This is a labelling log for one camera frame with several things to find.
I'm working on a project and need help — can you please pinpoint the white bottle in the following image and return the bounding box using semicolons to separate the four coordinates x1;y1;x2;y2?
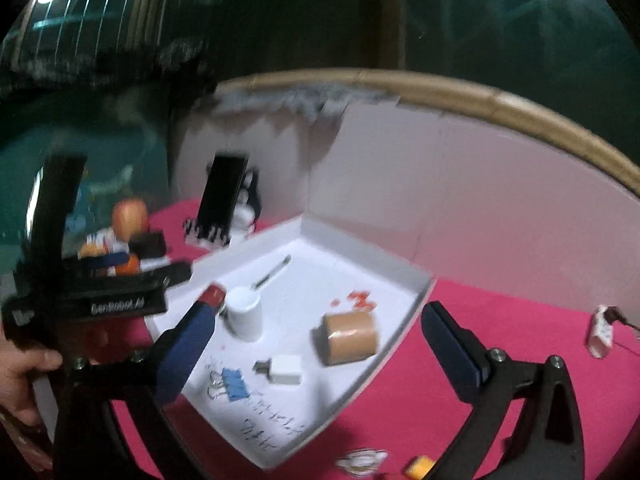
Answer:
223;286;264;343

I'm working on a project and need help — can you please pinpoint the brown tape roll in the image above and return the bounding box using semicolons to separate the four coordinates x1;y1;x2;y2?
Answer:
312;310;379;367

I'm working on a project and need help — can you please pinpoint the black plastic bag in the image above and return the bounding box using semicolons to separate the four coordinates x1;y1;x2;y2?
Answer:
90;40;216;111

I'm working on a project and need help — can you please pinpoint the yellow lighter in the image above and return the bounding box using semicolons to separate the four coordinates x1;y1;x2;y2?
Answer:
404;455;435;480

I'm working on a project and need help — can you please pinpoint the cat-shaped phone stand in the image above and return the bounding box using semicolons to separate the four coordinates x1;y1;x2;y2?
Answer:
182;167;263;251

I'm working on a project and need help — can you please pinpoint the bamboo railing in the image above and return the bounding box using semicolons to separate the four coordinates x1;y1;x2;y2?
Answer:
215;67;640;196

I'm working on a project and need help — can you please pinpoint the person's left hand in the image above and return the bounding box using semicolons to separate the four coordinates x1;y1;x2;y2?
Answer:
0;324;64;429

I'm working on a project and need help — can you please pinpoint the grey cloth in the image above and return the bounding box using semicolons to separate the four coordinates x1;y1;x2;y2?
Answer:
215;82;401;121

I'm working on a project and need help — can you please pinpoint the person's left forearm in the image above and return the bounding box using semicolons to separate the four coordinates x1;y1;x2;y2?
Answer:
0;407;53;473

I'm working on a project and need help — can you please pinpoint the white tray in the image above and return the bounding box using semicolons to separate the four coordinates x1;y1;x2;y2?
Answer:
145;214;436;471

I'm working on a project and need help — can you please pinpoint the white power strip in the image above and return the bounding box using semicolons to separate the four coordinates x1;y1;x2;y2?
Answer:
586;304;615;359

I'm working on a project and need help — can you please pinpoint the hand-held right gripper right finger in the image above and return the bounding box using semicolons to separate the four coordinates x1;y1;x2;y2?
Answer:
421;301;586;480

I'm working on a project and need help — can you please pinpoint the red tablecloth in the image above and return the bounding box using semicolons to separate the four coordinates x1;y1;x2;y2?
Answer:
92;197;640;480

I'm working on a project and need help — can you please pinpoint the white charger plug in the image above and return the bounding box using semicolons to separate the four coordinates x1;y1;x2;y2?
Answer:
252;354;303;387

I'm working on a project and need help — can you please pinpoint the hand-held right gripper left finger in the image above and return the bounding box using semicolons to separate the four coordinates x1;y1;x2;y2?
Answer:
52;302;218;480

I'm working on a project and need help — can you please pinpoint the red small box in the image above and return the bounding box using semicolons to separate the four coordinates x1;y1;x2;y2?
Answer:
200;284;227;317

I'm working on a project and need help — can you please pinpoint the pen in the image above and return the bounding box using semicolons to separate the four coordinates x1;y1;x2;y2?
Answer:
251;255;292;292

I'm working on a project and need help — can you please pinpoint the red apple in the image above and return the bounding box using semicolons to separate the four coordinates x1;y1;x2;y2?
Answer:
111;199;150;236

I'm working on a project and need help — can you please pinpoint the wooden window post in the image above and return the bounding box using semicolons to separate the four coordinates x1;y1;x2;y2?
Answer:
377;0;407;71

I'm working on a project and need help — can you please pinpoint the black charger plug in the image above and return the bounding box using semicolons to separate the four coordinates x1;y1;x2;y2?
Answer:
129;232;167;257

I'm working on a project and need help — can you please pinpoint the black phone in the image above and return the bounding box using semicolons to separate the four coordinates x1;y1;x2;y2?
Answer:
195;152;249;248

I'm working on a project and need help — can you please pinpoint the blue binder clip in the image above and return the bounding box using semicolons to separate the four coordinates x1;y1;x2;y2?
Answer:
206;367;251;403

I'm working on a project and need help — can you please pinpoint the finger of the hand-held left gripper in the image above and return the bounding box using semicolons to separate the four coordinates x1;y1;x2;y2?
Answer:
57;284;169;321
61;259;194;292

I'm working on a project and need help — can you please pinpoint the black power cable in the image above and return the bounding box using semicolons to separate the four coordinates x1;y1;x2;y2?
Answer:
605;306;640;333

